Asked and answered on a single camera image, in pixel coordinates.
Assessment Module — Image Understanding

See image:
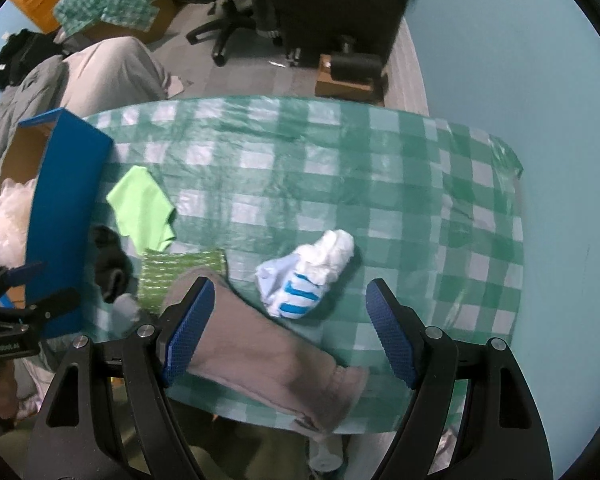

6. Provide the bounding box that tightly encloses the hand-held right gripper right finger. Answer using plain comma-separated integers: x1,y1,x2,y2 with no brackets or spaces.
365,277,553,480

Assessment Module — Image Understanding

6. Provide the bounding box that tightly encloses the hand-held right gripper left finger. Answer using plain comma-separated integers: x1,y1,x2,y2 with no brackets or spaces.
22,276,216,480

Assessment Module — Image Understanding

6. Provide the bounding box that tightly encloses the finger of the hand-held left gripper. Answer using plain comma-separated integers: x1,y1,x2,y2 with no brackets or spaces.
0,287,82,332
0,261,47,304

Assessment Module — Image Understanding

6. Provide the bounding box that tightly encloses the green glitter sponge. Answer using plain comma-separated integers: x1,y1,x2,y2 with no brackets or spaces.
137,249,228,311

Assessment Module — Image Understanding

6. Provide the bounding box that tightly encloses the black sock with grey toe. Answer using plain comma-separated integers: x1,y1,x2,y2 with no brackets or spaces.
91,226,142,323

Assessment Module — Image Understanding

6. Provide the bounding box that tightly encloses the long grey sock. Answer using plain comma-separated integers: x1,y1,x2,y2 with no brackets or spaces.
160,267,371,433

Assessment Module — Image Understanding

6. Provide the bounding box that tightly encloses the blue cardboard box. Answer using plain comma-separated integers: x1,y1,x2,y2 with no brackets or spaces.
0,109,115,341

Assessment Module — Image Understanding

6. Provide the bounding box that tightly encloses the white fluffy cloth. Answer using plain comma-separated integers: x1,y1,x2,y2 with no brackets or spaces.
297,229,356,286

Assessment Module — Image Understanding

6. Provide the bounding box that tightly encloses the blue striped white sock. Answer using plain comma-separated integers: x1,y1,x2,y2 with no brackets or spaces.
255,255,331,320

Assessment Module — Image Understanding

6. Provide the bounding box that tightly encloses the light green cloth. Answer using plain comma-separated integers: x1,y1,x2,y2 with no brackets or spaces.
106,166,177,252

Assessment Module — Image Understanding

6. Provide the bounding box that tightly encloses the white bath pouf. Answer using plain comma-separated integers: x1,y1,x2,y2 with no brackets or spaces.
0,177,38,266

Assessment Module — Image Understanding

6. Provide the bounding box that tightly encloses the grey quilt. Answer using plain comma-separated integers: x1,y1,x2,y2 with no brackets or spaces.
0,55,71,196

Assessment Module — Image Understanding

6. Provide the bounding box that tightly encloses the green checked tablecloth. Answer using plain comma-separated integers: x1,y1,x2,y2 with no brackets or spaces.
80,95,526,433

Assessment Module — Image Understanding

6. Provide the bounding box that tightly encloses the black clothes pile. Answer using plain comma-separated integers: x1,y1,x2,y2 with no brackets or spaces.
0,29,63,92

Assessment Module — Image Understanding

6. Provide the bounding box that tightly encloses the black roller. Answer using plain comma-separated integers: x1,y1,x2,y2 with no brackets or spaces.
330,35,386,83

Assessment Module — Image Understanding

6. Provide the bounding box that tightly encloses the black office chair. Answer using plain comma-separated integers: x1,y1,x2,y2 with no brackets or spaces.
160,0,281,66

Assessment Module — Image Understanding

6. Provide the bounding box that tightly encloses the black draped cloth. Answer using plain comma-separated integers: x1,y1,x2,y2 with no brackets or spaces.
270,0,421,68

